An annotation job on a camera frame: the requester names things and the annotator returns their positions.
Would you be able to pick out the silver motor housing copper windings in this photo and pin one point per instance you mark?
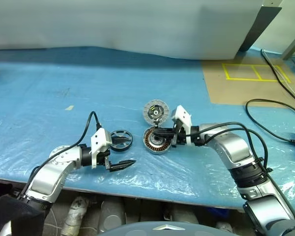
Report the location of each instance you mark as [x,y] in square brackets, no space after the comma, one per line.
[150,145]

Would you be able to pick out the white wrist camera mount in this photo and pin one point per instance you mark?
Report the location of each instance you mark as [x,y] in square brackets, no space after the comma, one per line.
[183,115]
[99,138]

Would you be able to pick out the dark grey board stand leg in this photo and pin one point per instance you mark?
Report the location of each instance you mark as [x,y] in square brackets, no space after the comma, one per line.
[258,27]

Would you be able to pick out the black cloth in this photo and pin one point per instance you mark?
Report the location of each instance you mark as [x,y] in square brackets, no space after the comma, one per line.
[17,218]

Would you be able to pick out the blue foam table mat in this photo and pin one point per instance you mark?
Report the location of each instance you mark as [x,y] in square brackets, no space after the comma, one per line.
[64,81]

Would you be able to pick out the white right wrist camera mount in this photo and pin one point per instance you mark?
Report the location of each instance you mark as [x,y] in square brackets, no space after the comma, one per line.
[183,115]

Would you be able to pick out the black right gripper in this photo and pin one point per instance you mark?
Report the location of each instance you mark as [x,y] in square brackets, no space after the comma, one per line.
[179,132]

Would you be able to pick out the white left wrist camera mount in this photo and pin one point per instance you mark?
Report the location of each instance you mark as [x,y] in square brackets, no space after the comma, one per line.
[99,138]

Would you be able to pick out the grey rounded robot torso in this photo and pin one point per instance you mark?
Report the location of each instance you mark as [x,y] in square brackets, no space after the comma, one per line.
[162,229]

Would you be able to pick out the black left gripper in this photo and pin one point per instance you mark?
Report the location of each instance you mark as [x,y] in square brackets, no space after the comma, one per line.
[105,159]

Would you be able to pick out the white wall outlet plate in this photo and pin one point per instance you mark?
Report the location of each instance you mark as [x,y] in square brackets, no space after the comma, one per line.
[270,2]

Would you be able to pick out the round grey motor lid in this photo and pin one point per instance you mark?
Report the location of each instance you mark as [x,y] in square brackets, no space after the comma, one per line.
[147,110]

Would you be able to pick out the brown cardboard sheet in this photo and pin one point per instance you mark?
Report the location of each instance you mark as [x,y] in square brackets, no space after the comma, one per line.
[218,86]

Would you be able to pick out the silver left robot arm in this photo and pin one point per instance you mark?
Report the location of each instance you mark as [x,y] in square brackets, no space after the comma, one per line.
[46,177]

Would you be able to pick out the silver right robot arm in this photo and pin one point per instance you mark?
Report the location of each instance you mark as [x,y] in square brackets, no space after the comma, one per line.
[233,147]

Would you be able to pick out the small beige tape piece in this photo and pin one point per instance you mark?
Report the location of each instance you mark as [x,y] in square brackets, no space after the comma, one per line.
[69,107]

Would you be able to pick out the white wrapped bundle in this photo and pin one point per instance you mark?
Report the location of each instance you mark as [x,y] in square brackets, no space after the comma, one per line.
[75,211]

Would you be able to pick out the grey cylinder under table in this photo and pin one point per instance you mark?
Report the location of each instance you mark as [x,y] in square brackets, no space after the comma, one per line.
[111,215]

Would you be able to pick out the grey aluminium post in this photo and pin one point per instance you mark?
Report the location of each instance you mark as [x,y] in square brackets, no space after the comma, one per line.
[293,41]

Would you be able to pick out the white backdrop board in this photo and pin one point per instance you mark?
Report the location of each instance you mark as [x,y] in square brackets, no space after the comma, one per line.
[113,22]

